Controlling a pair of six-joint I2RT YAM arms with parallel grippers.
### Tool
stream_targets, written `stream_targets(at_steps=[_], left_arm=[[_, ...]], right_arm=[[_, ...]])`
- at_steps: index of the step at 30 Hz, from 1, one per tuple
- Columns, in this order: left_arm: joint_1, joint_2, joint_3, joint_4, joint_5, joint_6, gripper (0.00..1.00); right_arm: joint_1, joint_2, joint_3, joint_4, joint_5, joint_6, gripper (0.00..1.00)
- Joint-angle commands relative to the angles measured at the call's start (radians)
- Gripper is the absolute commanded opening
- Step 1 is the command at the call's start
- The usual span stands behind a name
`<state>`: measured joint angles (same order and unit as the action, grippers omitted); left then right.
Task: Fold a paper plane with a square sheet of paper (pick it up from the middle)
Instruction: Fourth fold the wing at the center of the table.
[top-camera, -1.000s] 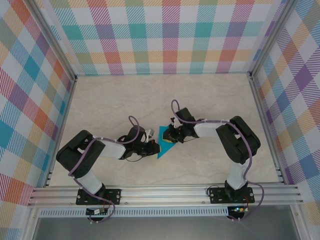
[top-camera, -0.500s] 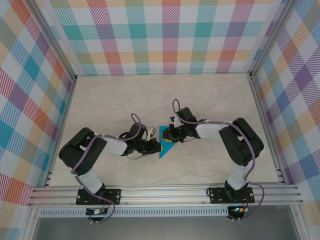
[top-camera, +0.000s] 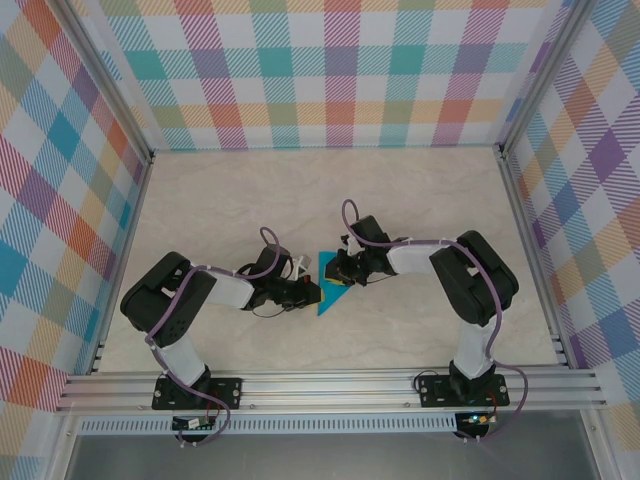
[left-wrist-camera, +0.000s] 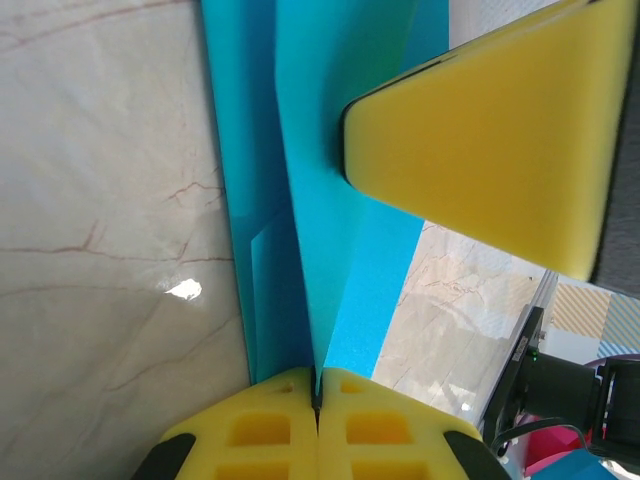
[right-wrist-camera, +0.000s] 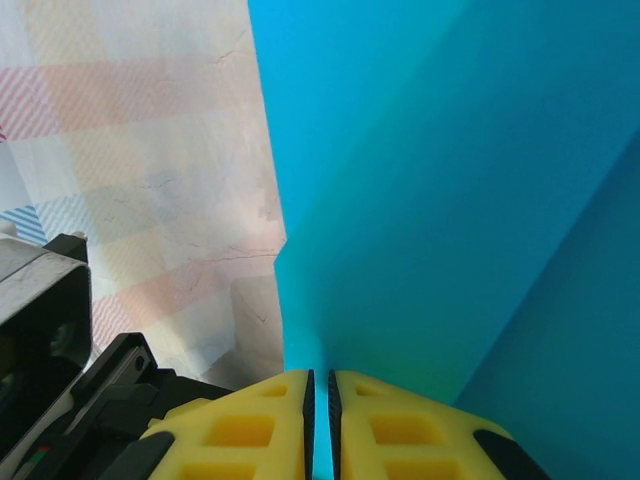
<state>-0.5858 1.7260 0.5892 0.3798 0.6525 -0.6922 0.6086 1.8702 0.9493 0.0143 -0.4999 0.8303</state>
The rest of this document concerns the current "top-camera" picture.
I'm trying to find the blue paper sheet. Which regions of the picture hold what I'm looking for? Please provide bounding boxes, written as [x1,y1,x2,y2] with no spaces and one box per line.
[316,249,355,318]

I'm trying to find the small black circuit board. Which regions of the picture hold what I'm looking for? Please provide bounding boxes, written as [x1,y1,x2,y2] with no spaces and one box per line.
[172,417,216,432]

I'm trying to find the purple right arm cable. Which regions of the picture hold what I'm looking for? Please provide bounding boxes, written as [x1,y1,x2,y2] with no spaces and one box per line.
[340,198,529,444]

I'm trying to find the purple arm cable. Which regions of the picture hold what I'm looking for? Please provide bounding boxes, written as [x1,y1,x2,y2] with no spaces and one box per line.
[340,198,529,444]
[144,226,282,448]

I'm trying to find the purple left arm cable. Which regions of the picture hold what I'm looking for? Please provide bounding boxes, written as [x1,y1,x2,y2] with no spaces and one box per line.
[144,226,282,448]

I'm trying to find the aluminium mounting rail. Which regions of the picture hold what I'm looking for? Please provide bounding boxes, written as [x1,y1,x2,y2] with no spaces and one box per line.
[54,368,609,414]

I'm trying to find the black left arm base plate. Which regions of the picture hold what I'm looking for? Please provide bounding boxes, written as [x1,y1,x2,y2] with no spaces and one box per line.
[151,376,244,410]

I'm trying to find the perforated grey cable duct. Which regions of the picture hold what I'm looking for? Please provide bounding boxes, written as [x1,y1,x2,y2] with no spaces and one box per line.
[77,417,459,435]

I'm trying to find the red black wire pair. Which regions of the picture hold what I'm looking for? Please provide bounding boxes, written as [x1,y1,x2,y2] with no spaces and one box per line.
[482,389,502,421]
[205,387,227,425]

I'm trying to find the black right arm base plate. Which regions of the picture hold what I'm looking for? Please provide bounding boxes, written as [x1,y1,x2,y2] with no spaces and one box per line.
[417,373,511,409]

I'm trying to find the aluminium side rail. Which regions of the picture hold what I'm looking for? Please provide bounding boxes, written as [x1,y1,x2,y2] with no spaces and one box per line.
[87,152,157,376]
[497,147,572,371]

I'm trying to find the aluminium frame post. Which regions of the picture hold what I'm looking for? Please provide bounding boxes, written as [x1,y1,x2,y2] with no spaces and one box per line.
[58,0,156,164]
[492,0,599,156]

